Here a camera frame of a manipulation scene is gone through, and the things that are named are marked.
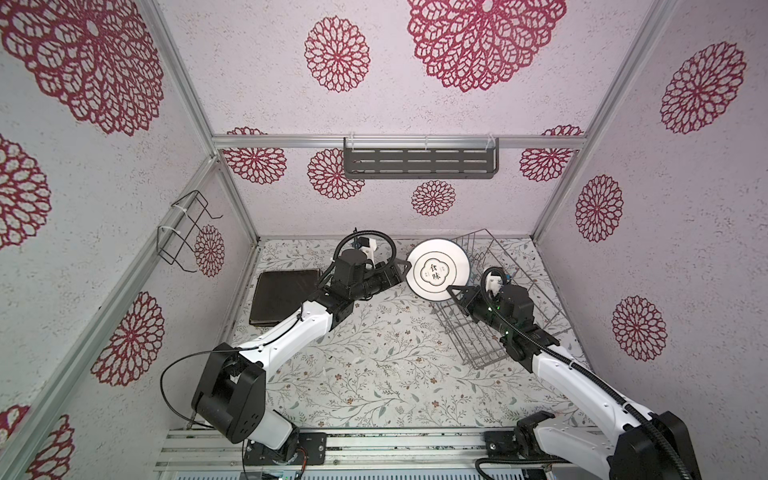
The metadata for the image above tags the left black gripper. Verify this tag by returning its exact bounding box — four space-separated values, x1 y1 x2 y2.
351 256 411 302

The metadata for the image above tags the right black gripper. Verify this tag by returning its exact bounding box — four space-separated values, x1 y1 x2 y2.
448 283 513 341

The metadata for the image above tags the grey round plate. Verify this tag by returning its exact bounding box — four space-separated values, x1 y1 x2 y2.
406 238 471 302

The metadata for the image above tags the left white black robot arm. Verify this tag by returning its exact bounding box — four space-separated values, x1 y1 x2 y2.
191 230 410 464

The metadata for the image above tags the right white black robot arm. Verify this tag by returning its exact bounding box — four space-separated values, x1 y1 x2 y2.
446 267 701 479

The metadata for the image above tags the chrome wire dish rack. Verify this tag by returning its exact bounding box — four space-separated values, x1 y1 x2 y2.
433 229 566 372

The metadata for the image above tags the grey slotted wall shelf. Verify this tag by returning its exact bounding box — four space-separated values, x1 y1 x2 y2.
342 138 500 180

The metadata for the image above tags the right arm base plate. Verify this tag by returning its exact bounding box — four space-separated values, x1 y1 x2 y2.
483 429 568 464

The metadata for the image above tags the aluminium mounting rail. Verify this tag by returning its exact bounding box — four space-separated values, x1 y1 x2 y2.
154 427 515 473

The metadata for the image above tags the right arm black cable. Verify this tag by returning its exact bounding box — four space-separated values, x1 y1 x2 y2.
473 266 694 480

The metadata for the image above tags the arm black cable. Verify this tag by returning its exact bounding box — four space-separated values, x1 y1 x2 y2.
473 266 694 480
158 229 398 430

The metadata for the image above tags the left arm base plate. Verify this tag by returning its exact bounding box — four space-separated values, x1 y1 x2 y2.
244 430 328 467

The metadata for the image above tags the black wire wall basket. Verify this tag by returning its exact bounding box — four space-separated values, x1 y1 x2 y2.
155 190 226 278

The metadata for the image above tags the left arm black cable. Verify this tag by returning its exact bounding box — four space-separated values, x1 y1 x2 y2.
158 229 398 430

